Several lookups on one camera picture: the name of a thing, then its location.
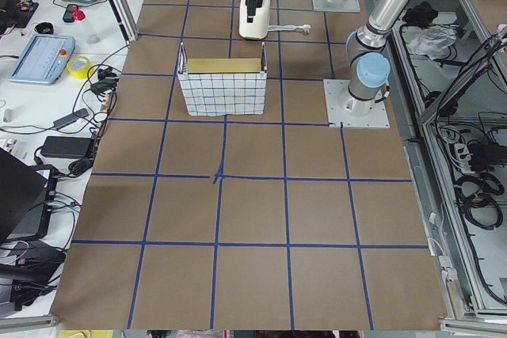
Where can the white toaster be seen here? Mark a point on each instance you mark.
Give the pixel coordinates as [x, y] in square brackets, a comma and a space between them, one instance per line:
[257, 30]

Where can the checkered fabric wooden box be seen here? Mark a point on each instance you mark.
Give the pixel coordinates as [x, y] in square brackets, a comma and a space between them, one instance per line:
[219, 86]

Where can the white bottle red cap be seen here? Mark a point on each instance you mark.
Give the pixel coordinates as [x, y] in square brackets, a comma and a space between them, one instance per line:
[86, 26]

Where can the black phone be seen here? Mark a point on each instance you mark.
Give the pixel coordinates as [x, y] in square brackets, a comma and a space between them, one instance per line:
[68, 16]

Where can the yellow tape roll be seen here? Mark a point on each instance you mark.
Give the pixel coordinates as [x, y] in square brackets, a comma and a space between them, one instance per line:
[80, 67]

